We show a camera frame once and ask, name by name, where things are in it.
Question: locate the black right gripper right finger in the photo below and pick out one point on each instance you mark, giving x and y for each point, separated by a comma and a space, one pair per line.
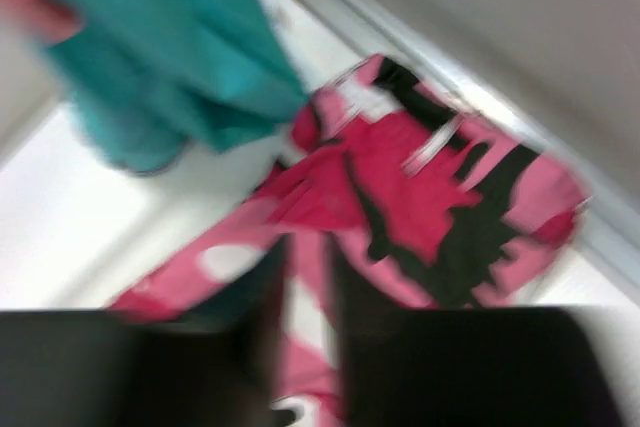
522, 366

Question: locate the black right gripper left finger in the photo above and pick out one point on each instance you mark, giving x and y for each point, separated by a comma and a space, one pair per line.
211, 366

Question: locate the pink camouflage trousers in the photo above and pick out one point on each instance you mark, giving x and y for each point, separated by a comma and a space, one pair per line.
433, 206

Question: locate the pink plastic hanger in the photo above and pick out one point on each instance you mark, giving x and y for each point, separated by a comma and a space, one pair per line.
49, 20

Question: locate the teal shorts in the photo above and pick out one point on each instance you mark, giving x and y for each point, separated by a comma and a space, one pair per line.
147, 77

